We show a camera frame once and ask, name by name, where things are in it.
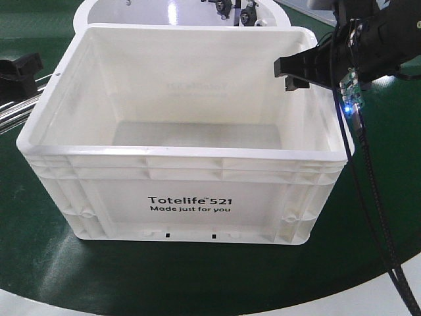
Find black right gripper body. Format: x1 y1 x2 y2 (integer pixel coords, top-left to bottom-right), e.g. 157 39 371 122
324 18 363 88

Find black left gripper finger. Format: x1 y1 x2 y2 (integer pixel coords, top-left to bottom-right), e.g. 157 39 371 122
1 53 43 80
1 78 35 102

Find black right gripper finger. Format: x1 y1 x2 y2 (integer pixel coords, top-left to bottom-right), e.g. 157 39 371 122
284 76 333 92
274 46 330 78

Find white plastic Totelife crate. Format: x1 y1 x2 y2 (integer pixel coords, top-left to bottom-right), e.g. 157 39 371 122
16 24 347 245

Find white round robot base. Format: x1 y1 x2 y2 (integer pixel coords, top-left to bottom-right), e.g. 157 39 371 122
73 1 291 32

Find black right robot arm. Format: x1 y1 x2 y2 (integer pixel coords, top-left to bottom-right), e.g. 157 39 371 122
274 1 420 89

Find metal roller rods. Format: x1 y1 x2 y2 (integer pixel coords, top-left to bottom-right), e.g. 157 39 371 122
1 74 52 134

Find green circuit board right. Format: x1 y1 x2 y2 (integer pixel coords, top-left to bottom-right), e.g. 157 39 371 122
339 68 364 117

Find black braided cable right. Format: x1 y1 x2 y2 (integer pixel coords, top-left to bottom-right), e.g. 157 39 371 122
328 19 421 316

